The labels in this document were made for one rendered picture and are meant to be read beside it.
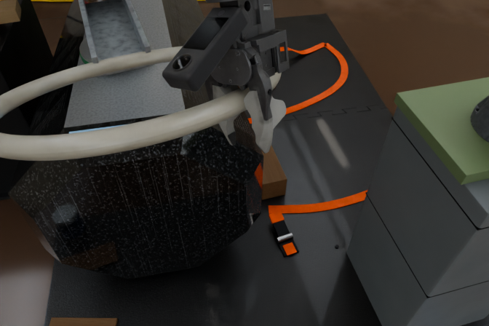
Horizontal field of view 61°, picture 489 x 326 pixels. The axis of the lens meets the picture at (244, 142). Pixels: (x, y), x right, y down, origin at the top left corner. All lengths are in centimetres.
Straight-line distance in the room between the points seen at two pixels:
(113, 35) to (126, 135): 61
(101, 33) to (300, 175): 132
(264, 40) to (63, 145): 26
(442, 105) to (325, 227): 90
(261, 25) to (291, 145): 172
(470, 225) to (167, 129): 82
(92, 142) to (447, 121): 93
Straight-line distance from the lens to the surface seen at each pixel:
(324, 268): 183
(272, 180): 190
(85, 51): 142
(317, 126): 236
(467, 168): 109
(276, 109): 55
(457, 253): 120
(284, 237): 184
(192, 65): 45
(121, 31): 108
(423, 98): 124
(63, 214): 140
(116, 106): 126
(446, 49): 329
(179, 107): 121
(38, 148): 53
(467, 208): 111
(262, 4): 54
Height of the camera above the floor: 161
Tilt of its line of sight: 46 degrees down
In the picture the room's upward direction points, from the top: straight up
